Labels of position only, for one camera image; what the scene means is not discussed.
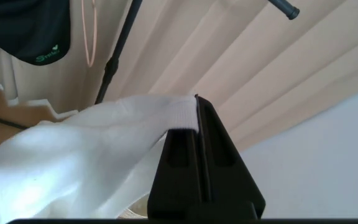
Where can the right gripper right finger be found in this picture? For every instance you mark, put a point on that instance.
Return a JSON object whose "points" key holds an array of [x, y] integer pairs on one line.
{"points": [[228, 174]]}

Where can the black clothes rack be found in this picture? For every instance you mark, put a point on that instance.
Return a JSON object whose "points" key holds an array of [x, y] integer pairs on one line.
{"points": [[117, 53]]}

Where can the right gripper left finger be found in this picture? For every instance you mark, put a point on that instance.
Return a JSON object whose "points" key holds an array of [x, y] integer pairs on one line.
{"points": [[176, 174]]}

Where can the pink clothes hanger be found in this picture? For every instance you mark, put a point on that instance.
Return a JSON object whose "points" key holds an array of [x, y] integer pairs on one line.
{"points": [[94, 37]]}

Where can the white garment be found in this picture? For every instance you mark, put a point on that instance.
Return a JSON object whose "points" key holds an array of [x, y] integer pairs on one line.
{"points": [[73, 155]]}

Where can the black shorts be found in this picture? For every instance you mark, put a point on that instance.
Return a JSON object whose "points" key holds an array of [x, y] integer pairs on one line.
{"points": [[26, 28]]}

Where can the beige curtain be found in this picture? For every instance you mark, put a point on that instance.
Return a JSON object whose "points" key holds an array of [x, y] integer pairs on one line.
{"points": [[213, 46]]}

